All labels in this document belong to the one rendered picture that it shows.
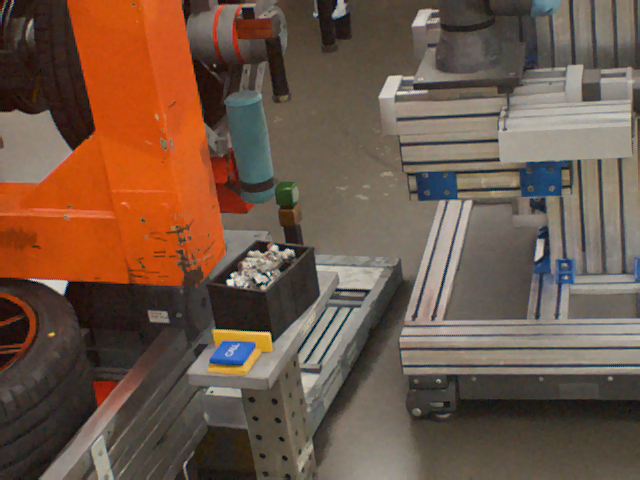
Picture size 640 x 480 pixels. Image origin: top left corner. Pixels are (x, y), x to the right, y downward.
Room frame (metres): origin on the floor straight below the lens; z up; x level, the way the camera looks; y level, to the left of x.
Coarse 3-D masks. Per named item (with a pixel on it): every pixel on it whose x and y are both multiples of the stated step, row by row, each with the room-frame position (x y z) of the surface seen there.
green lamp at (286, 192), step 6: (276, 186) 2.54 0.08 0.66; (282, 186) 2.53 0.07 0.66; (288, 186) 2.52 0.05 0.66; (294, 186) 2.53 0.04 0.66; (276, 192) 2.52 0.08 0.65; (282, 192) 2.52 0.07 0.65; (288, 192) 2.51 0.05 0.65; (294, 192) 2.52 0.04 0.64; (276, 198) 2.52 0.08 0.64; (282, 198) 2.52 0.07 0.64; (288, 198) 2.51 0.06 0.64; (294, 198) 2.52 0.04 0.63; (276, 204) 2.52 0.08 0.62; (282, 204) 2.52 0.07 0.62; (288, 204) 2.51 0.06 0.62
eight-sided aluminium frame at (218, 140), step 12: (240, 0) 3.28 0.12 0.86; (240, 72) 3.23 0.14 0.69; (252, 72) 3.21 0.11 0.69; (240, 84) 3.20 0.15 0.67; (252, 84) 3.19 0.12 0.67; (216, 132) 3.04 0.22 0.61; (228, 132) 3.00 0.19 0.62; (216, 144) 2.94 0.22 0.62; (228, 144) 2.99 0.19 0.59; (216, 156) 2.95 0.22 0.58
